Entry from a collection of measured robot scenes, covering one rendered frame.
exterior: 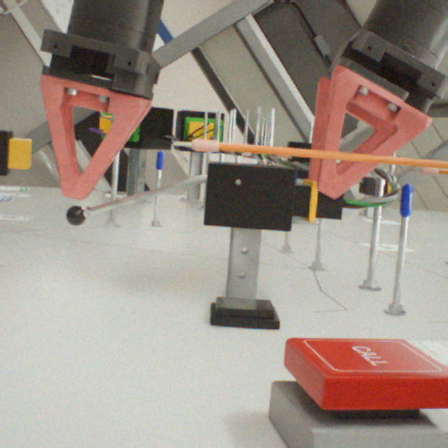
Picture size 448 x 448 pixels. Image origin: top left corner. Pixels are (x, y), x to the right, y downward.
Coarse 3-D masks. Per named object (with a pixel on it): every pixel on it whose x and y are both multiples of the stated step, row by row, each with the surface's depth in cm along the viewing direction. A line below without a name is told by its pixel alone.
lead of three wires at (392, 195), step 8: (384, 176) 59; (392, 176) 58; (392, 184) 56; (392, 192) 54; (352, 200) 52; (360, 200) 53; (368, 200) 53; (376, 200) 53; (384, 200) 53; (352, 208) 53; (360, 208) 53
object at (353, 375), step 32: (288, 352) 29; (320, 352) 28; (352, 352) 28; (384, 352) 28; (416, 352) 29; (320, 384) 25; (352, 384) 25; (384, 384) 25; (416, 384) 26; (352, 416) 26; (384, 416) 27; (416, 416) 27
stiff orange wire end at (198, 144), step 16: (176, 144) 37; (192, 144) 37; (208, 144) 37; (224, 144) 38; (240, 144) 38; (352, 160) 39; (368, 160) 39; (384, 160) 39; (400, 160) 39; (416, 160) 39; (432, 160) 39
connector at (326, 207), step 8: (296, 184) 52; (304, 184) 53; (296, 192) 51; (304, 192) 51; (320, 192) 51; (296, 200) 51; (304, 200) 51; (320, 200) 51; (328, 200) 51; (336, 200) 51; (344, 200) 52; (296, 208) 51; (304, 208) 51; (320, 208) 51; (328, 208) 51; (336, 208) 51; (304, 216) 51; (320, 216) 51; (328, 216) 51; (336, 216) 51
